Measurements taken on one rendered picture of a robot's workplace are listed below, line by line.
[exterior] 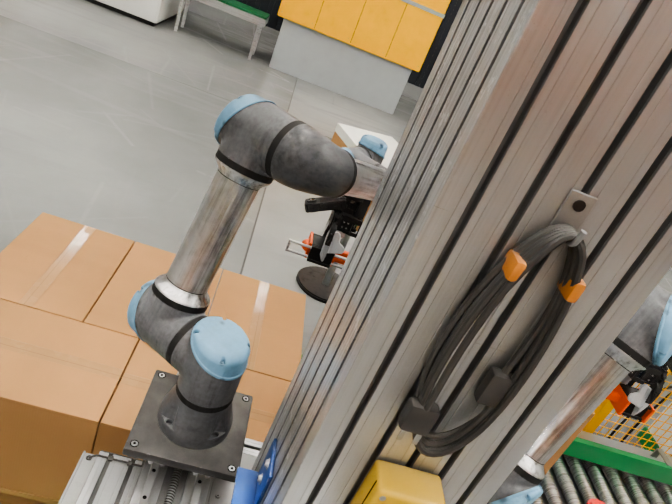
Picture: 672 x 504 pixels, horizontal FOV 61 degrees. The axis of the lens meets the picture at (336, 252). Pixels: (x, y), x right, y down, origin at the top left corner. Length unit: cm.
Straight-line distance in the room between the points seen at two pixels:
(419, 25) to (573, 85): 826
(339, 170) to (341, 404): 48
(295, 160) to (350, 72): 789
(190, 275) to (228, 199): 17
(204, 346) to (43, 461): 108
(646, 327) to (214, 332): 77
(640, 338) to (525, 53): 71
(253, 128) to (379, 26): 773
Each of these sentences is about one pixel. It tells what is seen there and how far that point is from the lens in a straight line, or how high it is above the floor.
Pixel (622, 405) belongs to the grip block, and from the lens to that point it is 173.
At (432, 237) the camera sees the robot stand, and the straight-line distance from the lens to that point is 55.
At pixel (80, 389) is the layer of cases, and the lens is 196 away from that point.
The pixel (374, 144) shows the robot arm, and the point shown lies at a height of 156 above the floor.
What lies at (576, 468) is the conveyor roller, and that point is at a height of 54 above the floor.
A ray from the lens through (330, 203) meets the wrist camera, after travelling 153.
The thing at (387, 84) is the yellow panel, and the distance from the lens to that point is 892.
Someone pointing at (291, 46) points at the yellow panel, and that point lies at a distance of 881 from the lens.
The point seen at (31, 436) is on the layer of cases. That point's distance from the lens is 200.
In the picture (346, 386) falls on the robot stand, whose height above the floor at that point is 155.
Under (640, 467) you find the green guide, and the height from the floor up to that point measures 60.
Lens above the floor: 196
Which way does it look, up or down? 27 degrees down
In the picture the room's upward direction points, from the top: 24 degrees clockwise
